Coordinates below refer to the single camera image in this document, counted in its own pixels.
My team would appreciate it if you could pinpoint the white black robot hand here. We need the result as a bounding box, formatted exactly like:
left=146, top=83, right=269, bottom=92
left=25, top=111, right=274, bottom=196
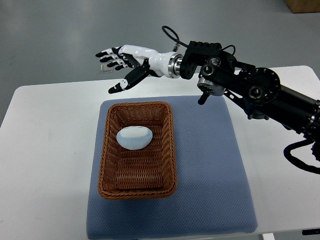
left=95, top=45, right=181, bottom=94

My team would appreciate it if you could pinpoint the blue white plush toy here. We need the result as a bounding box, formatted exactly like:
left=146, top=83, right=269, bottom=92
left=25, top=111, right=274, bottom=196
left=116, top=126, right=153, bottom=150

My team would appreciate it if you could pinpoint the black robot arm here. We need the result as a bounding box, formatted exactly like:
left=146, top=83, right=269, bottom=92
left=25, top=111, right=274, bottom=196
left=97, top=41, right=320, bottom=142

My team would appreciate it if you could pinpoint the brown wicker basket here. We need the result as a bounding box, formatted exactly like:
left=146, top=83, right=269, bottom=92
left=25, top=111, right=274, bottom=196
left=97, top=101, right=178, bottom=200

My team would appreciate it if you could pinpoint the blue fabric mat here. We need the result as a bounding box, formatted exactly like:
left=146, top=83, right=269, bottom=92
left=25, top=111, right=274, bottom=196
left=86, top=95, right=258, bottom=240

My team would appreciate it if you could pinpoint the brown cardboard box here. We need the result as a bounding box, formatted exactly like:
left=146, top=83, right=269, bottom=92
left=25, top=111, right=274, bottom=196
left=284, top=0, right=320, bottom=14

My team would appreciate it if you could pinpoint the black cable loop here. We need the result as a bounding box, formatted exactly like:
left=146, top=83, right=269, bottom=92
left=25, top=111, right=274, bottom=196
left=283, top=141, right=320, bottom=173

